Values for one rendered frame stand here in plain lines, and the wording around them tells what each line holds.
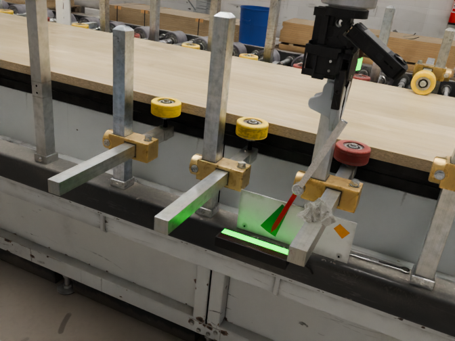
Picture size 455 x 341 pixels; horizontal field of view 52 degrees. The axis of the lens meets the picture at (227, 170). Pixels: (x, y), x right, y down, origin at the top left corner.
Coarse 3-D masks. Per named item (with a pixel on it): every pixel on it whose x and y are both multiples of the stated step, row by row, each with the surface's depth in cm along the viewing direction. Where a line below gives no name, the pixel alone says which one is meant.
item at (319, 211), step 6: (318, 198) 87; (306, 204) 86; (312, 204) 86; (318, 204) 86; (324, 204) 84; (306, 210) 83; (312, 210) 82; (318, 210) 83; (324, 210) 84; (330, 210) 85; (300, 216) 82; (306, 216) 82; (312, 216) 82; (318, 216) 83; (324, 216) 82; (330, 216) 81; (324, 222) 81; (330, 222) 81
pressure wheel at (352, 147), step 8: (336, 144) 106; (344, 144) 107; (352, 144) 105; (360, 144) 107; (336, 152) 106; (344, 152) 103; (352, 152) 103; (360, 152) 103; (368, 152) 104; (344, 160) 104; (352, 160) 103; (360, 160) 103
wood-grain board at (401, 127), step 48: (0, 48) 164; (96, 48) 181; (144, 48) 190; (144, 96) 131; (192, 96) 132; (240, 96) 137; (288, 96) 143; (384, 96) 155; (432, 96) 163; (384, 144) 111; (432, 144) 114
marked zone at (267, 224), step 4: (280, 208) 101; (276, 212) 102; (280, 212) 101; (272, 216) 103; (276, 216) 102; (284, 216) 101; (268, 220) 103; (272, 220) 103; (264, 224) 104; (268, 224) 104; (272, 224) 103; (280, 224) 102; (264, 228) 105; (268, 228) 104; (276, 228) 103; (272, 232) 104; (276, 232) 104
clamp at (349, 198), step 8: (296, 176) 98; (328, 176) 98; (336, 176) 98; (312, 184) 96; (320, 184) 95; (328, 184) 94; (336, 184) 94; (344, 184) 95; (360, 184) 96; (304, 192) 97; (312, 192) 97; (320, 192) 96; (344, 192) 94; (352, 192) 93; (360, 192) 95; (312, 200) 97; (344, 200) 94; (352, 200) 93; (344, 208) 95; (352, 208) 94
